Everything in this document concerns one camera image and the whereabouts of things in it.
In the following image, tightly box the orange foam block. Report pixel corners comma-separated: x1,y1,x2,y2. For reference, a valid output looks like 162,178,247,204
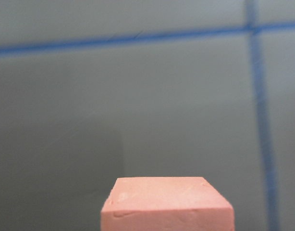
100,177,235,231

